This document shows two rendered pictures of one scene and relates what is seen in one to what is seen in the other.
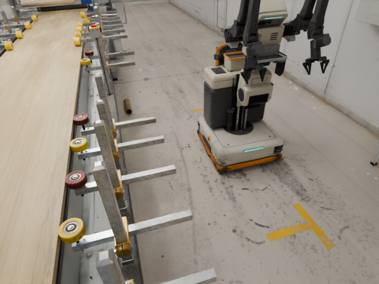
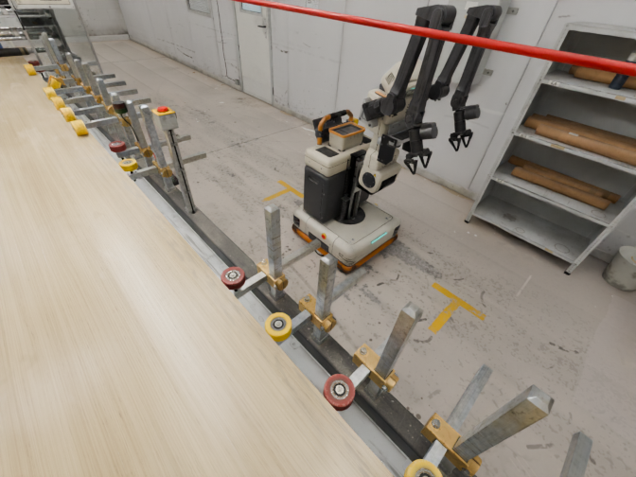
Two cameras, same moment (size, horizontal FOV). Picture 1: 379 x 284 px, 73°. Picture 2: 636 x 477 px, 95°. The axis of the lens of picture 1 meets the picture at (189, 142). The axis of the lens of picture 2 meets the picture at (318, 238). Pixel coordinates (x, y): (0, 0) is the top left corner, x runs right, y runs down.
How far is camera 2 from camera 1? 89 cm
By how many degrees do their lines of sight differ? 25
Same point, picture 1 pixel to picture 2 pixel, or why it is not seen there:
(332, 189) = (451, 257)
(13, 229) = not seen: outside the picture
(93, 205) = not seen: hidden behind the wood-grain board
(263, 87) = (394, 167)
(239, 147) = (365, 239)
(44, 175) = (288, 409)
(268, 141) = (388, 224)
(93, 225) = not seen: hidden behind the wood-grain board
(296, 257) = (466, 341)
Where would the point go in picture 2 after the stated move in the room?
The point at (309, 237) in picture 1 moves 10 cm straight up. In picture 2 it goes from (463, 315) to (468, 307)
